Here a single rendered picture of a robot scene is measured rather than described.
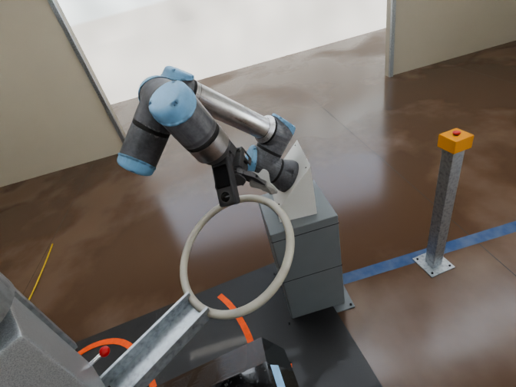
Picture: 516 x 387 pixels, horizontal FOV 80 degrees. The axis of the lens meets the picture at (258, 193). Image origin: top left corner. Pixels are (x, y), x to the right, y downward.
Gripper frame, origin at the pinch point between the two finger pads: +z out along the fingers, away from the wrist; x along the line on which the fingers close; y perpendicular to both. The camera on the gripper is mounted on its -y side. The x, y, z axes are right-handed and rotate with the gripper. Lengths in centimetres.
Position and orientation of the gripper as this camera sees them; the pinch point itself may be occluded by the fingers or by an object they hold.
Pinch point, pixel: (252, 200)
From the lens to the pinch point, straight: 84.7
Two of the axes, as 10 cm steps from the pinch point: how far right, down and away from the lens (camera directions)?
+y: 0.9, -8.4, 5.4
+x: -8.9, 1.8, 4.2
